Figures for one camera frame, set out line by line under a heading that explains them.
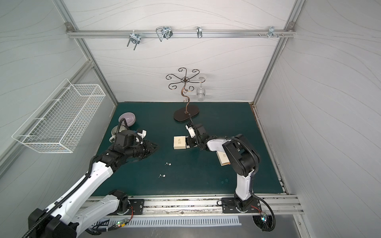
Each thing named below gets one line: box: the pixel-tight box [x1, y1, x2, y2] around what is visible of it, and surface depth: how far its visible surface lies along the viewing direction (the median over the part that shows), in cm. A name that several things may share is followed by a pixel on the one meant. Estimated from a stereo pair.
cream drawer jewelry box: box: [173, 135, 187, 150], surface depth 97 cm
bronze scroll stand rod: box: [165, 67, 206, 115], surface depth 94 cm
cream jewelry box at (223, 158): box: [216, 150, 231, 167], surface depth 89 cm
